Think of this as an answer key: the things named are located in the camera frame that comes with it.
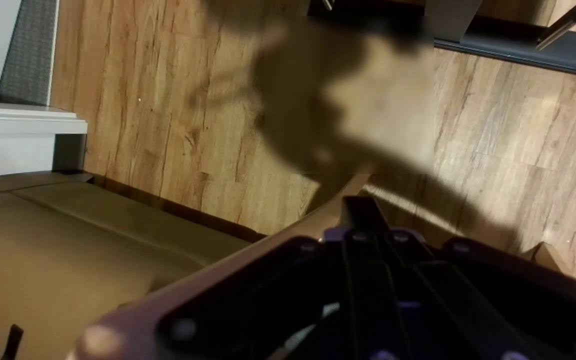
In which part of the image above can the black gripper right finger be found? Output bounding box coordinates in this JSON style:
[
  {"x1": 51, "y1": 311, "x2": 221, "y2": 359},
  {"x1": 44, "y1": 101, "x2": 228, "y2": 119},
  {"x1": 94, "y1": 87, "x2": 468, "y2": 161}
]
[{"x1": 365, "y1": 197, "x2": 576, "y2": 360}]

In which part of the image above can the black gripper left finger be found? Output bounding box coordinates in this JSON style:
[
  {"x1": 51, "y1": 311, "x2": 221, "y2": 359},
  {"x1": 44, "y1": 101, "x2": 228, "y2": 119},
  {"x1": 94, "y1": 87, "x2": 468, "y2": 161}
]
[{"x1": 155, "y1": 197, "x2": 385, "y2": 360}]

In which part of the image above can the brown armchair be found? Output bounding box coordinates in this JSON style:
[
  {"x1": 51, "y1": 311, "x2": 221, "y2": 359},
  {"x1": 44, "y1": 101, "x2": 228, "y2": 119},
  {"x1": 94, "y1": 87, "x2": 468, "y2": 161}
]
[{"x1": 0, "y1": 170, "x2": 265, "y2": 360}]

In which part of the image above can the black stand base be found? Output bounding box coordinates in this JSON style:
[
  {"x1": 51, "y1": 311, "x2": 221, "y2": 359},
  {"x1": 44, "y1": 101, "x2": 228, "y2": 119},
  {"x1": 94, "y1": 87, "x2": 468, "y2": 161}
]
[{"x1": 306, "y1": 0, "x2": 576, "y2": 76}]

